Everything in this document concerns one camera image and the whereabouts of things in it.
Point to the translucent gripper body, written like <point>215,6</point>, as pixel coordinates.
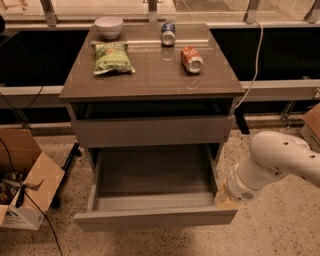
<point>237,190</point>

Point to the grey drawer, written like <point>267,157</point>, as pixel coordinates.
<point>154,187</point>
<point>151,131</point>

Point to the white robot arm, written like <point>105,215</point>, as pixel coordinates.
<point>272,156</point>

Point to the grey drawer cabinet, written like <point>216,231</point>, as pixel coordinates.
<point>160,86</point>

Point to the grey top drawer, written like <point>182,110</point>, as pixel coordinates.
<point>151,131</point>

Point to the cardboard box right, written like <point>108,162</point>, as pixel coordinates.
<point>311,128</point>

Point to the cardboard box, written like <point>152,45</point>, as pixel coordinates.
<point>36,180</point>
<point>311,128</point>

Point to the orange soda can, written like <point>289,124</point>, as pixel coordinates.
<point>191,59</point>

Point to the black stand leg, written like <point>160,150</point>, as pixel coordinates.
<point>75,152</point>

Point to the blue soda can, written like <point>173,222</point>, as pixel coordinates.
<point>168,34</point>

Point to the green chip bag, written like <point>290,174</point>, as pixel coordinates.
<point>111,57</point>

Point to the cardboard box left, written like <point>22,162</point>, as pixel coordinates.
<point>36,180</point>

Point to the white bowl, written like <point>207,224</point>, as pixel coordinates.
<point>109,27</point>

